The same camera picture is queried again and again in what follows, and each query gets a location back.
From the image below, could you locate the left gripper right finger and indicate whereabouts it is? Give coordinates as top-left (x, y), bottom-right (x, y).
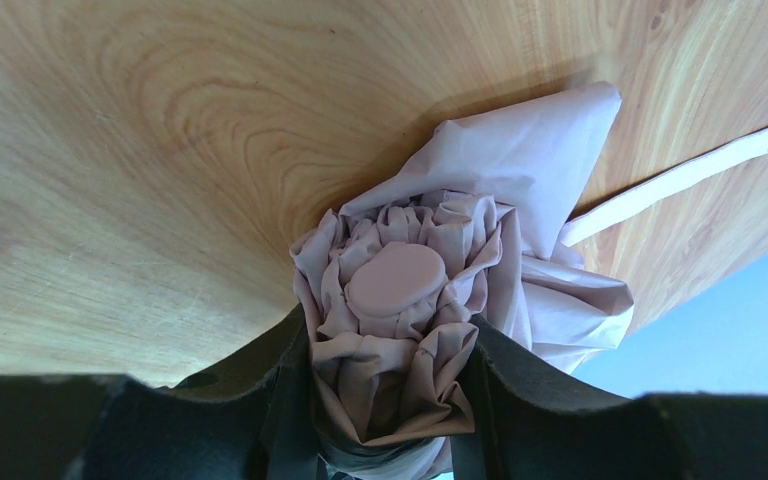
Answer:
top-left (451, 316), bottom-right (768, 479)

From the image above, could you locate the pink folding umbrella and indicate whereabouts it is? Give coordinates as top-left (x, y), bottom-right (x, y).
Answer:
top-left (291, 82), bottom-right (768, 479)

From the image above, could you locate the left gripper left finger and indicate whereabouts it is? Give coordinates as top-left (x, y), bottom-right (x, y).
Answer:
top-left (0, 308), bottom-right (319, 479)

